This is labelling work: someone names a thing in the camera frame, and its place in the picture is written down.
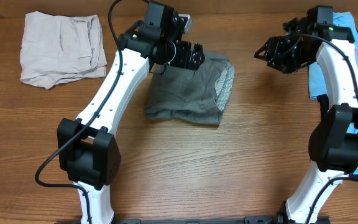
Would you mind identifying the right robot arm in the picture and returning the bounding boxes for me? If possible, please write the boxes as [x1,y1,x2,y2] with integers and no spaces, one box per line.
[254,6,358,223]

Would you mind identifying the grey shorts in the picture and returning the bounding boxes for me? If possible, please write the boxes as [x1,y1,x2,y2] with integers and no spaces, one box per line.
[144,50,235,126]

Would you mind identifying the folded beige shorts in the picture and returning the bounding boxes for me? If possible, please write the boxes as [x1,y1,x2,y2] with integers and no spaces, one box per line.
[20,11,108,90]

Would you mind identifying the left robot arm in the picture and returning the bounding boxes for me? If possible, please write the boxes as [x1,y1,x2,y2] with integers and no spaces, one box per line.
[57,1,204,223]

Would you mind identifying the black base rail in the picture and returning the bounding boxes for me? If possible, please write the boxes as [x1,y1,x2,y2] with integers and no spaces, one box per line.
[54,215,331,224]

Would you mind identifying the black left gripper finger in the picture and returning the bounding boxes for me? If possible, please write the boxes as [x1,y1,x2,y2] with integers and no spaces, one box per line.
[193,43,203,55]
[191,53,205,70]

